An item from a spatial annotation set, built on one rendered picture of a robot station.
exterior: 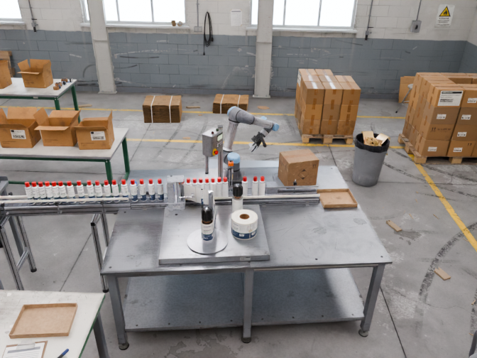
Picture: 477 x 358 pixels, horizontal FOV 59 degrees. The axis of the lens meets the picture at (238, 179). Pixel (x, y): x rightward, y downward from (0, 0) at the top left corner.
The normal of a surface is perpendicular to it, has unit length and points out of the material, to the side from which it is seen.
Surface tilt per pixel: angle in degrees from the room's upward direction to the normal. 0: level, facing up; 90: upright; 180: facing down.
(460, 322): 0
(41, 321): 0
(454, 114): 91
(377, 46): 90
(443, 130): 87
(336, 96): 90
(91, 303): 0
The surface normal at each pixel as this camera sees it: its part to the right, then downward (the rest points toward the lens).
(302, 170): 0.27, 0.48
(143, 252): 0.02, -0.87
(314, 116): -0.01, 0.53
